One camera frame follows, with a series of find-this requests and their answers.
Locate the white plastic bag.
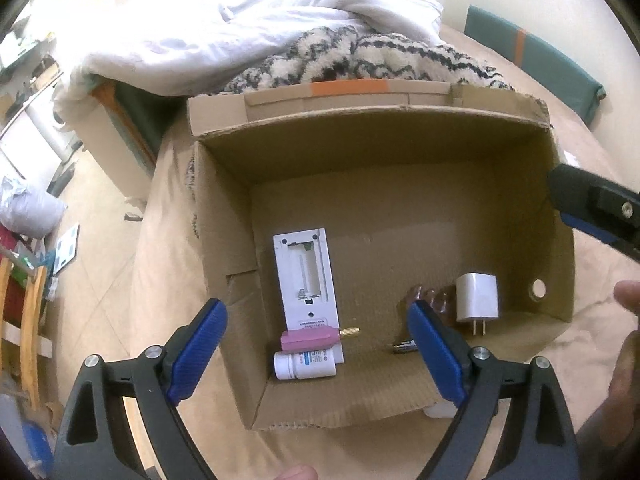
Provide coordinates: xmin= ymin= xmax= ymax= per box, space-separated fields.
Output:
xmin=0 ymin=177 xmax=68 ymax=242

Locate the blue plastic item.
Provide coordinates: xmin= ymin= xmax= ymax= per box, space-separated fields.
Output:
xmin=21 ymin=421 xmax=55 ymax=477

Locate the person's right hand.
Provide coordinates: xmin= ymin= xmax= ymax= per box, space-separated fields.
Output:
xmin=575 ymin=280 xmax=640 ymax=480

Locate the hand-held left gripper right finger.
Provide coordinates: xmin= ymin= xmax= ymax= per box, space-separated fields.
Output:
xmin=407 ymin=300 xmax=581 ymax=480

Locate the green orange mattress pad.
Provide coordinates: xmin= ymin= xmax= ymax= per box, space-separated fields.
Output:
xmin=92 ymin=80 xmax=187 ymax=172

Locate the cream wooden bed footboard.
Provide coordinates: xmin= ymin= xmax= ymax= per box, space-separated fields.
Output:
xmin=75 ymin=105 xmax=157 ymax=202

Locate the clear bottle with white cap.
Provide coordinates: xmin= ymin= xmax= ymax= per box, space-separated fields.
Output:
xmin=400 ymin=284 xmax=457 ymax=322

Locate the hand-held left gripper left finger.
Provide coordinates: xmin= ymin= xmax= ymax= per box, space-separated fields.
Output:
xmin=52 ymin=298 xmax=228 ymax=480

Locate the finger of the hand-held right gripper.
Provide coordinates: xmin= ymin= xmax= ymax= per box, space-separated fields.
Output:
xmin=560 ymin=213 xmax=640 ymax=262
xmin=547 ymin=162 xmax=640 ymax=234

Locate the patterned fleece blanket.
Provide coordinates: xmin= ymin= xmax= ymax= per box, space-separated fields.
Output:
xmin=220 ymin=25 xmax=516 ymax=97

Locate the white wall charger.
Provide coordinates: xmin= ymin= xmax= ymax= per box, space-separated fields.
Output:
xmin=456 ymin=272 xmax=500 ymax=337

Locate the yellow wooden chair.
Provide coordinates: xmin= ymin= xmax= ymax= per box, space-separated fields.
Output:
xmin=0 ymin=254 xmax=57 ymax=402

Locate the white pill bottle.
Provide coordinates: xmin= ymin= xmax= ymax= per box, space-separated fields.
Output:
xmin=273 ymin=350 xmax=337 ymax=380

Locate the white duvet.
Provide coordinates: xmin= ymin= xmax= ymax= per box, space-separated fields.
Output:
xmin=52 ymin=0 xmax=445 ymax=111

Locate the cardboard box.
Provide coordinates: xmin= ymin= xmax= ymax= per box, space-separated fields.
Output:
xmin=186 ymin=79 xmax=577 ymax=432

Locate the bathroom scale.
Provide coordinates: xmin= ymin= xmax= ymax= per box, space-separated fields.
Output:
xmin=52 ymin=224 xmax=81 ymax=276

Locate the white remote control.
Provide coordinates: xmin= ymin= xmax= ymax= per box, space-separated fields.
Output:
xmin=273 ymin=227 xmax=346 ymax=365

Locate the person's left hand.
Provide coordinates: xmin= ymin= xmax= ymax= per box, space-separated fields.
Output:
xmin=274 ymin=465 xmax=319 ymax=480

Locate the green cushion with orange stripe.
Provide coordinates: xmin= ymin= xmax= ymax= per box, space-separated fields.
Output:
xmin=464 ymin=5 xmax=606 ymax=127

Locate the bed with beige sheet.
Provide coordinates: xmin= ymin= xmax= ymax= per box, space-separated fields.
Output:
xmin=120 ymin=25 xmax=640 ymax=480

